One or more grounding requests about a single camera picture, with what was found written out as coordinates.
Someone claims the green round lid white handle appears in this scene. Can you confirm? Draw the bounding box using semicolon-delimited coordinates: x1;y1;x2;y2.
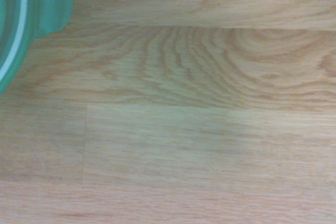
0;0;74;96

